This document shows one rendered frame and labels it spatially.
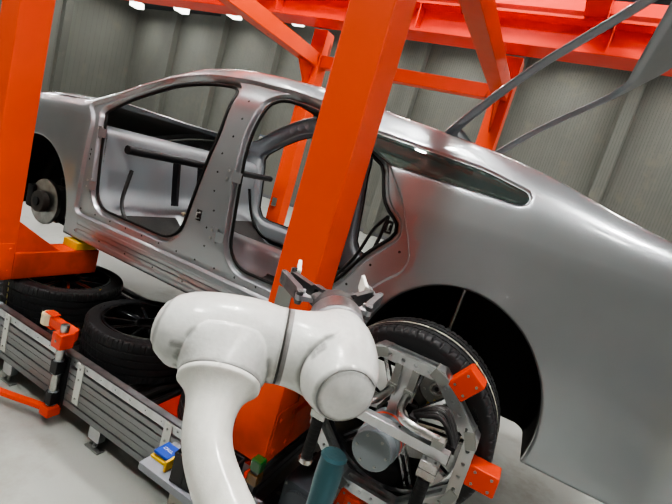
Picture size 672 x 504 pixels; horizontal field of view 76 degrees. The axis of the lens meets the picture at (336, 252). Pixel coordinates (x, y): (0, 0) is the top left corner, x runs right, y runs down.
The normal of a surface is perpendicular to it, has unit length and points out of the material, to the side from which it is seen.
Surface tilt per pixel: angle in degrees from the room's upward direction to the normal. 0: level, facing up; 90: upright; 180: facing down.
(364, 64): 90
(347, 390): 87
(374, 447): 90
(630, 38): 90
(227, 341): 45
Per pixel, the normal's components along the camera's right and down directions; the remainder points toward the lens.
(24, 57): 0.86, 0.33
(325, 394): -0.03, 0.23
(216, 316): 0.19, -0.61
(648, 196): -0.49, 0.01
